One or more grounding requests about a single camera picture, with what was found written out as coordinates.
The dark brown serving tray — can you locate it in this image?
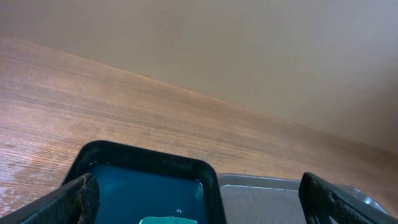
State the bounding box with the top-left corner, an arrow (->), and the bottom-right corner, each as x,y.
217,172 -> 389,224

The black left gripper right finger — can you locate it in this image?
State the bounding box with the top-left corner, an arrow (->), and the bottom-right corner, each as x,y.
298,172 -> 397,224

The dark blue water tray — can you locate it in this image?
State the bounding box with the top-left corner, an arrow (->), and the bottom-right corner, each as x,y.
63,140 -> 226,224

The green and yellow sponge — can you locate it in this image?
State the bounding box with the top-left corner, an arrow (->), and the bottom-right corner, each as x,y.
139,217 -> 197,224

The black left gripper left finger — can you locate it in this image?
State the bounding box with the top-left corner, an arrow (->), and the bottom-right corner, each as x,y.
1,173 -> 100,224

